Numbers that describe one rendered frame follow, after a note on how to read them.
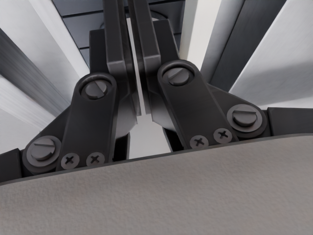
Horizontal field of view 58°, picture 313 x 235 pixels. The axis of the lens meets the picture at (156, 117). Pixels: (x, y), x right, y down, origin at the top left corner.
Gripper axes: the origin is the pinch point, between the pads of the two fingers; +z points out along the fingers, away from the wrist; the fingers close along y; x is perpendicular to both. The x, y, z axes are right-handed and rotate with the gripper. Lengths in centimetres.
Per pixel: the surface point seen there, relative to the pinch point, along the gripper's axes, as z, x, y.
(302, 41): 10.8, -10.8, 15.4
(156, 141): -0.1, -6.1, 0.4
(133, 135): 0.5, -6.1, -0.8
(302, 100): 17.8, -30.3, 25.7
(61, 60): 17.3, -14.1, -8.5
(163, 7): 8.1, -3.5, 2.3
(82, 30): 8.4, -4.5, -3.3
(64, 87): 19.8, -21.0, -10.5
